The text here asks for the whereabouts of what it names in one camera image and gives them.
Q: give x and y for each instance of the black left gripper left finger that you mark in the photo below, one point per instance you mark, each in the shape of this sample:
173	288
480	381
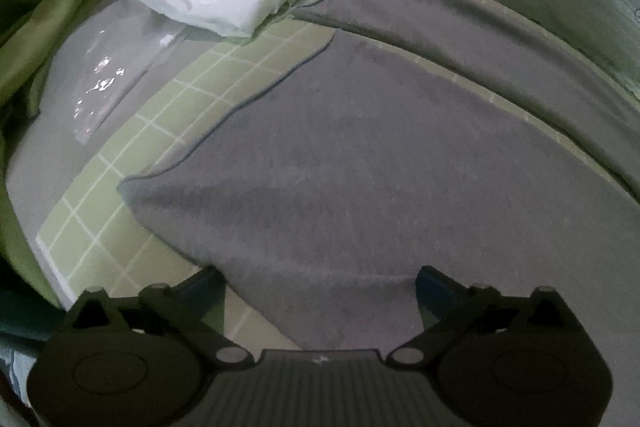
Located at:
178	311

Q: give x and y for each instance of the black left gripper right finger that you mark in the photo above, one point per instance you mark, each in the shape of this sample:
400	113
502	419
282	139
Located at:
439	298

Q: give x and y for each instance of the grey fleece garment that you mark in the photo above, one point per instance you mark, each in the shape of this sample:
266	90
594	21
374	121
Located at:
424	132

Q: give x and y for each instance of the clear plastic storage bag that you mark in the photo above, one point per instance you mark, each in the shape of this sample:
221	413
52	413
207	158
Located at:
103	60

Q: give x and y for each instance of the green grid cutting mat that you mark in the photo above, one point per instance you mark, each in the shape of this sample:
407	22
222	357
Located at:
92	238

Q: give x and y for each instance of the olive green fabric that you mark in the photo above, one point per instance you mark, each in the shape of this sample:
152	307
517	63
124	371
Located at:
35	21

